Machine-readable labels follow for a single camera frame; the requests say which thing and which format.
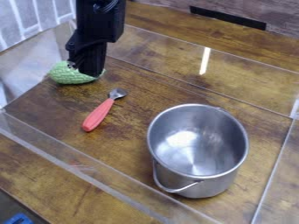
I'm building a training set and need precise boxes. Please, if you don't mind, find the stainless steel pot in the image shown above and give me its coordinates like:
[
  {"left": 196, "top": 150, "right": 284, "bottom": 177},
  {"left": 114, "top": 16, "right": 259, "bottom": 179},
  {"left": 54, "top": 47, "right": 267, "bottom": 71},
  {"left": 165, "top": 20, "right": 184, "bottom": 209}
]
[{"left": 147, "top": 103, "right": 248, "bottom": 199}]

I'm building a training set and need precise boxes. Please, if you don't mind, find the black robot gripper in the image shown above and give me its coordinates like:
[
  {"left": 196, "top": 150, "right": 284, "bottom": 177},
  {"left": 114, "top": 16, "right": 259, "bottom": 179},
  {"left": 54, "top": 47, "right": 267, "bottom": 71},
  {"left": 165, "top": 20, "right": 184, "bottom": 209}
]
[{"left": 65, "top": 0, "right": 126, "bottom": 78}]

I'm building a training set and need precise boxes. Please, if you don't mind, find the pink handled metal spoon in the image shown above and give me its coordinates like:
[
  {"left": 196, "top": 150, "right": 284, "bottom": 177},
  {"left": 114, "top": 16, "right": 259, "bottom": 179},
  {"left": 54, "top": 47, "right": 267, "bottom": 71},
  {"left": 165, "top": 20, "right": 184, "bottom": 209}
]
[{"left": 81, "top": 87, "right": 126, "bottom": 132}]

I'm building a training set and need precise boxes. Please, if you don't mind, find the blue object at corner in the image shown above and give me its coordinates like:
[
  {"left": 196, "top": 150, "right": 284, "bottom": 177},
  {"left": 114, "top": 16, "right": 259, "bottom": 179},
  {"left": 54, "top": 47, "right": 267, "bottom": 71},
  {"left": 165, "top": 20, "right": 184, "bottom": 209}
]
[{"left": 4, "top": 213, "right": 33, "bottom": 224}]

